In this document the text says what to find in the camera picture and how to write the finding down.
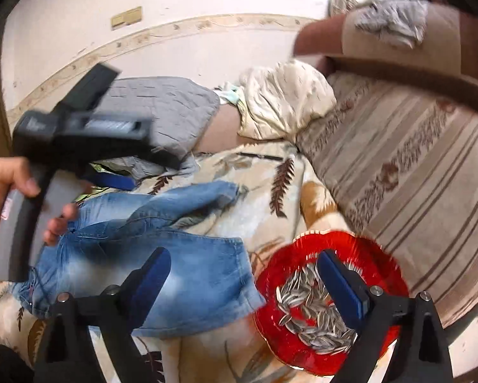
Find cream crumpled pillow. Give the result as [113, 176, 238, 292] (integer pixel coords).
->
[237, 59, 337, 142]

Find striped brown sofa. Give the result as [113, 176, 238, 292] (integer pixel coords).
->
[293, 4, 478, 326]

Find sunflower seeds pile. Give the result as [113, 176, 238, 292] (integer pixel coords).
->
[275, 263, 357, 355]

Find black pen on blanket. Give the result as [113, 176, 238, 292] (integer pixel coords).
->
[237, 152, 284, 162]

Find grey quilted pillow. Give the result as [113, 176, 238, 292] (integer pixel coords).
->
[96, 76, 220, 179]

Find patterned cushion behind sofa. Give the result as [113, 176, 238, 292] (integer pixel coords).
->
[327, 0, 358, 17]

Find red glass bowl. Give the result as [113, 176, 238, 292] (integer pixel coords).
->
[254, 231, 409, 376]

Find grey crumpled cloth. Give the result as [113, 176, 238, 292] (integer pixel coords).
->
[354, 0, 429, 50]

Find person's left hand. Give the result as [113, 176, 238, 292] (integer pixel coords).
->
[0, 157, 78, 245]

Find beige wall switch plate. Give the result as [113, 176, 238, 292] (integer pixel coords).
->
[111, 6, 143, 30]

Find blue denim jeans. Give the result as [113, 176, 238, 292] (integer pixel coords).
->
[11, 181, 265, 338]

